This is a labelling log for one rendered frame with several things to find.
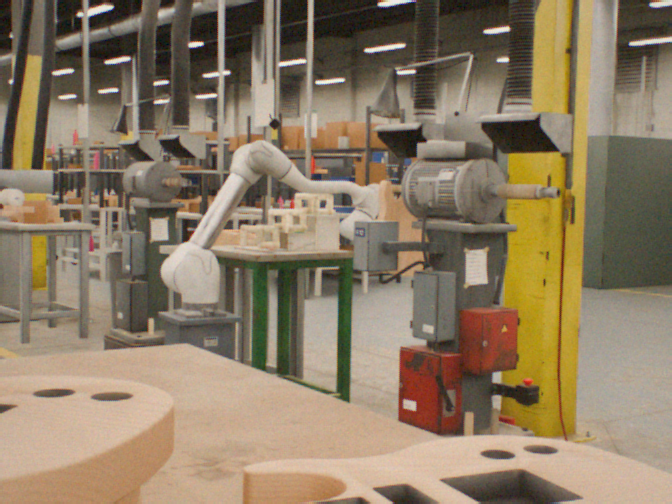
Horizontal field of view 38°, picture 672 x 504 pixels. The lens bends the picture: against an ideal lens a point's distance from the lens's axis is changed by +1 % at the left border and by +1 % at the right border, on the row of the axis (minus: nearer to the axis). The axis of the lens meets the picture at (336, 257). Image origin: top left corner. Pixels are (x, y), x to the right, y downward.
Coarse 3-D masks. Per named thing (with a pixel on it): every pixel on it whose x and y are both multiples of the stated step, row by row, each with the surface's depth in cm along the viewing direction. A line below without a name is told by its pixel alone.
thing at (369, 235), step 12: (360, 228) 383; (372, 228) 381; (384, 228) 384; (396, 228) 388; (360, 240) 384; (372, 240) 381; (384, 240) 385; (396, 240) 389; (360, 252) 384; (372, 252) 382; (384, 252) 385; (396, 252) 389; (360, 264) 384; (372, 264) 382; (384, 264) 386; (396, 264) 390; (396, 276) 388
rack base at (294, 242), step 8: (264, 232) 485; (280, 232) 473; (312, 232) 477; (264, 240) 485; (272, 240) 479; (280, 240) 473; (288, 240) 468; (296, 240) 470; (304, 240) 473; (312, 240) 476; (288, 248) 468; (296, 248) 471; (304, 248) 473; (312, 248) 476
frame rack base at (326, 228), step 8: (296, 216) 489; (312, 216) 479; (320, 216) 479; (328, 216) 480; (336, 216) 483; (296, 224) 490; (312, 224) 478; (320, 224) 478; (328, 224) 481; (336, 224) 484; (320, 232) 478; (328, 232) 481; (336, 232) 484; (320, 240) 479; (328, 240) 481; (336, 240) 484; (320, 248) 479; (328, 248) 482; (336, 248) 485
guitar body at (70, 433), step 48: (0, 384) 91; (48, 384) 92; (96, 384) 92; (144, 384) 92; (0, 432) 75; (48, 432) 75; (96, 432) 75; (144, 432) 76; (0, 480) 63; (48, 480) 66; (96, 480) 69; (144, 480) 76
